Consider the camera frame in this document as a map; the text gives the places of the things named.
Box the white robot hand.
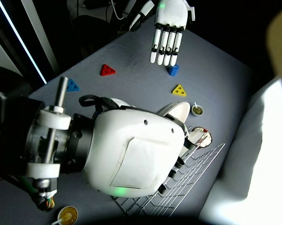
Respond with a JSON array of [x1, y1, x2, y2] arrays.
[[81, 97, 195, 199], [129, 0, 196, 67]]

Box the white plate leaves and script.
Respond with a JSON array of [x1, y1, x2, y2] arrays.
[[156, 101, 191, 125]]

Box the blue hexagonal block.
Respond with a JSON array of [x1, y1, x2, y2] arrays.
[[168, 64, 180, 76]]

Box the grey table cloth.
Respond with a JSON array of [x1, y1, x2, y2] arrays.
[[0, 16, 260, 225]]

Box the yellow triangle block three holes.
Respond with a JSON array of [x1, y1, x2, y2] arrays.
[[171, 84, 187, 98]]

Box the small white blue toy bowl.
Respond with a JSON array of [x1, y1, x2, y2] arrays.
[[191, 105, 204, 117]]

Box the toy cupcake with strawberries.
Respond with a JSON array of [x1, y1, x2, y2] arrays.
[[189, 127, 213, 148]]

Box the red triangle block three holes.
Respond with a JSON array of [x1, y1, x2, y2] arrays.
[[100, 64, 117, 77]]

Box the blue triangle block three holes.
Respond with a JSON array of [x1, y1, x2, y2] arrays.
[[66, 79, 81, 92]]

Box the small cup with yellow filling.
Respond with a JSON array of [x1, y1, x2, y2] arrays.
[[57, 205, 79, 225]]

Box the blurry tan object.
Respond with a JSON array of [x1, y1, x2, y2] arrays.
[[265, 4, 282, 80]]

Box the white backdrop sheet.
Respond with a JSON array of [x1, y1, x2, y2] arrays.
[[198, 76, 282, 225]]

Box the white light strip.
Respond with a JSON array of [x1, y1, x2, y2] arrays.
[[0, 0, 48, 85]]

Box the white panel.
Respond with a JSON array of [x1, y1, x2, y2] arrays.
[[0, 31, 23, 75]]

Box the white cable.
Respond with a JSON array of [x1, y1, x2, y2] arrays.
[[110, 0, 126, 21]]

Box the silver wire dish rack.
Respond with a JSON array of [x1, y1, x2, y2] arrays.
[[111, 142, 226, 218]]

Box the white post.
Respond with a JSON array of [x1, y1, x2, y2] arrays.
[[20, 0, 60, 75]]

